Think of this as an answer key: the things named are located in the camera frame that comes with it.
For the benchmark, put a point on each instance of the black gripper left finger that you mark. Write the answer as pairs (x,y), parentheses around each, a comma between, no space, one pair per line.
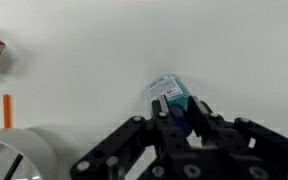
(157,133)

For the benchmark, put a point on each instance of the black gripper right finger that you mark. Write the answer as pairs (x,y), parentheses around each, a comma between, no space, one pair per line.
(224,140)

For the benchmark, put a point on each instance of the white bowl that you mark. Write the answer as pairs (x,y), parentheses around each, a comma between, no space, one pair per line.
(50,146)

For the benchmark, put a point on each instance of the teal bottle with blue cap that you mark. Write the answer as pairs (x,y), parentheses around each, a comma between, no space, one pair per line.
(170,88)

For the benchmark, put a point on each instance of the orange straw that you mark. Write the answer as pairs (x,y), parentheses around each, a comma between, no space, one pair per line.
(7,111)

